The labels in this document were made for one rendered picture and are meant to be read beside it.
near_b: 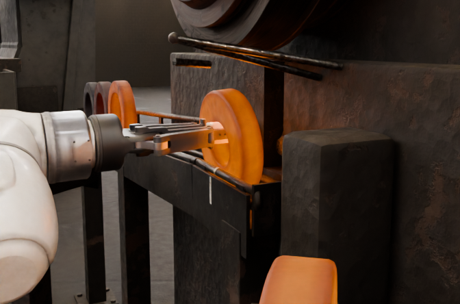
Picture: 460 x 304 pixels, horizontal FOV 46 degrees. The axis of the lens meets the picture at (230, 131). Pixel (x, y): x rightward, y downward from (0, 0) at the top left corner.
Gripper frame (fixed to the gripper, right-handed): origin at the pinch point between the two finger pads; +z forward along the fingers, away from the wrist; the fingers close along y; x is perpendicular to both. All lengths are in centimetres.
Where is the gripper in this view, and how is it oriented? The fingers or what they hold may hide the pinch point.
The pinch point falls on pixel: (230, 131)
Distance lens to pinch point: 78.8
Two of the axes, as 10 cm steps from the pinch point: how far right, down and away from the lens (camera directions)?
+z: 9.0, -0.8, 4.3
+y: 4.3, 1.4, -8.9
